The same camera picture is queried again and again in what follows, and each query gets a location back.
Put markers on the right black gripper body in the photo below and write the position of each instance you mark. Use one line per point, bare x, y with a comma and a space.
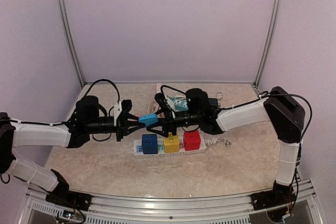
171, 125

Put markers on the dark green cube adapter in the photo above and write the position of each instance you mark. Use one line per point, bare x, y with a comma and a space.
216, 101

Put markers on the dark blue cube socket adapter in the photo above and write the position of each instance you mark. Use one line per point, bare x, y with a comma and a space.
149, 144

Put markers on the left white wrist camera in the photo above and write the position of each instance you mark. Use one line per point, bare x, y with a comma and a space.
122, 110

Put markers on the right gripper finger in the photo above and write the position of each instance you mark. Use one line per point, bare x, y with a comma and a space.
156, 130
160, 113

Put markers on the pink flat plug adapter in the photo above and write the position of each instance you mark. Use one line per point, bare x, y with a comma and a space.
134, 118

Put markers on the light blue adapter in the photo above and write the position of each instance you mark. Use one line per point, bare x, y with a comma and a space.
148, 119

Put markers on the red cube socket adapter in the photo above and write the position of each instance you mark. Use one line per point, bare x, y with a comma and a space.
191, 141

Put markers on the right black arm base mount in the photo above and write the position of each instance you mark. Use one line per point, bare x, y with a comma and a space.
278, 195

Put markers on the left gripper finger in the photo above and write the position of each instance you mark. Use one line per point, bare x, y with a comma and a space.
127, 118
129, 129

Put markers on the right aluminium corner post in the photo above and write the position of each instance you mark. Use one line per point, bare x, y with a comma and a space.
268, 42

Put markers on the white multicolour power strip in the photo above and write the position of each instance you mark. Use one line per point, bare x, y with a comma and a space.
137, 151

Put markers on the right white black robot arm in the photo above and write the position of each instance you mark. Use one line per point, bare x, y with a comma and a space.
277, 107

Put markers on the yellow cube socket adapter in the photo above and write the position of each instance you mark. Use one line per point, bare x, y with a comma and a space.
171, 143

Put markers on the left aluminium corner post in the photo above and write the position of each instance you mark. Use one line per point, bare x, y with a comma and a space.
70, 42

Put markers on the aluminium front frame rail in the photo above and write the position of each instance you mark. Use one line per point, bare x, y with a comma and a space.
236, 208

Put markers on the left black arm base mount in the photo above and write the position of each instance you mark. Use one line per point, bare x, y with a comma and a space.
63, 196

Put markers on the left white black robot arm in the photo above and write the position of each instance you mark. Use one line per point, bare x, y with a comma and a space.
88, 118

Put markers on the aluminium corner post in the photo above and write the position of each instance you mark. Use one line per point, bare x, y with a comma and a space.
268, 42
70, 42

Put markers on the teal power strip with cord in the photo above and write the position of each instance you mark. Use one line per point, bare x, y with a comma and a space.
179, 101

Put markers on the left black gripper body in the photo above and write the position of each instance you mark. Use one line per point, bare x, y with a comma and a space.
121, 127

